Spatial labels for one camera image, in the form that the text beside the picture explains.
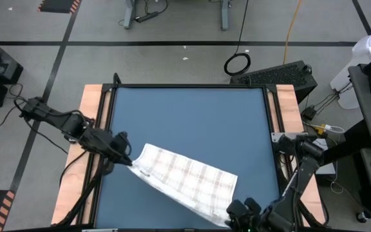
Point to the black metal table frame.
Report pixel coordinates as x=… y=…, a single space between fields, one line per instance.
x=188 y=86

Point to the black caster wheel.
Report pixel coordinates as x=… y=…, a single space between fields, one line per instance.
x=362 y=217

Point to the white labelled box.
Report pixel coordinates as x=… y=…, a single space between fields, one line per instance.
x=328 y=169

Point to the white beige plaid towel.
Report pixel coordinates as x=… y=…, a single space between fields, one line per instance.
x=188 y=180

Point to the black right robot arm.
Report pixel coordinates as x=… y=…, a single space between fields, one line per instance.
x=293 y=193

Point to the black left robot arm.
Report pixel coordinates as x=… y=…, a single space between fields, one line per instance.
x=66 y=122

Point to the black power adapter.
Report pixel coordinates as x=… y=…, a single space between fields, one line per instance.
x=308 y=113

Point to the blue table mat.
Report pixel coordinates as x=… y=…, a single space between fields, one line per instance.
x=188 y=122

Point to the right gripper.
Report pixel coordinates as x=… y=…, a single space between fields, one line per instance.
x=250 y=216

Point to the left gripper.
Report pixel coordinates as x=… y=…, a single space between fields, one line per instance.
x=105 y=143

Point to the black cart base beam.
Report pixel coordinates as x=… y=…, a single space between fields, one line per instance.
x=343 y=148

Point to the black perforated computer tower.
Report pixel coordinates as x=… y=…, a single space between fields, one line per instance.
x=279 y=75

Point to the grey metal desk leg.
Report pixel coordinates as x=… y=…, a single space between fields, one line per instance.
x=225 y=16
x=129 y=16

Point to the black power strip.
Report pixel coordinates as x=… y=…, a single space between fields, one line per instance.
x=147 y=17

